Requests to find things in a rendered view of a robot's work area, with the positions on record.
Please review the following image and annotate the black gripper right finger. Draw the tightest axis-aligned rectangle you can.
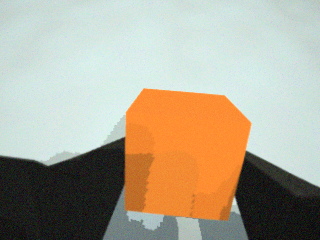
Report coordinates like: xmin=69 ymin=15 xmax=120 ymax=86
xmin=234 ymin=150 xmax=320 ymax=240

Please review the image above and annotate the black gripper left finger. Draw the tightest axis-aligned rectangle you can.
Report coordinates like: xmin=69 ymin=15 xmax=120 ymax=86
xmin=0 ymin=137 xmax=125 ymax=240

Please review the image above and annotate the orange block with dark square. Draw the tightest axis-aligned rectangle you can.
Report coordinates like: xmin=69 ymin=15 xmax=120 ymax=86
xmin=124 ymin=88 xmax=252 ymax=221

